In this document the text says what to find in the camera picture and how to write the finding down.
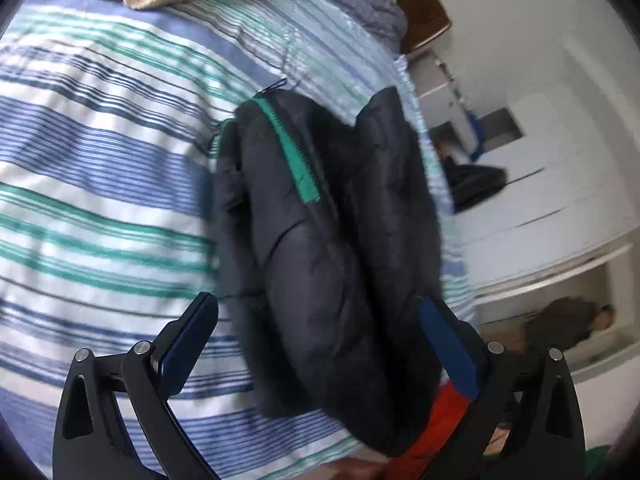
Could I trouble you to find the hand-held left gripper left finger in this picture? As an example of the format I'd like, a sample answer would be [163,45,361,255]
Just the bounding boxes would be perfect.
[52,291,221,480]

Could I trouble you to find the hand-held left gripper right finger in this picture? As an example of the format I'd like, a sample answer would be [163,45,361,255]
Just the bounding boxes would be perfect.
[420,295,586,480]

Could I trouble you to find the black puffer jacket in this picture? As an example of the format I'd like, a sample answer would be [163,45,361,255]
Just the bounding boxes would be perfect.
[207,85,453,456]

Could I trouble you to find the orange cloth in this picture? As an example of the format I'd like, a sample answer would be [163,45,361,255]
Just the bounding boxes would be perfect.
[395,380,481,480]

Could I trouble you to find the brown item on shelf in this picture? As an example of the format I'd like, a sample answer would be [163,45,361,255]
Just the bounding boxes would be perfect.
[525,297,617,352]

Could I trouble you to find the dark cloth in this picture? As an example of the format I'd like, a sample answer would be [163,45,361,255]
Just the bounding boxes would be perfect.
[440,155,507,213]

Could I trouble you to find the white wardrobe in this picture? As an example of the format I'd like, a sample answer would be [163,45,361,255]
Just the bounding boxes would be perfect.
[450,95,638,378]

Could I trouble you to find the green cloth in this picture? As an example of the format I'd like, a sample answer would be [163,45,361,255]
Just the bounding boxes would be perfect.
[582,442,617,480]

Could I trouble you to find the striped bed duvet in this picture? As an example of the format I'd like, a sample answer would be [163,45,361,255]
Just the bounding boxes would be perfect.
[0,0,481,480]

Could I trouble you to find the blue item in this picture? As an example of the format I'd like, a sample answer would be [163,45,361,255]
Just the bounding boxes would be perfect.
[467,112,487,158]

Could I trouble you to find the white bedside cabinet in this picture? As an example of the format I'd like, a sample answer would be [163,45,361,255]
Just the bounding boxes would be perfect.
[407,52,481,136]

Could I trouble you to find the wooden headboard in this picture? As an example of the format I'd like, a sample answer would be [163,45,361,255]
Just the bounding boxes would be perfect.
[397,0,451,56]

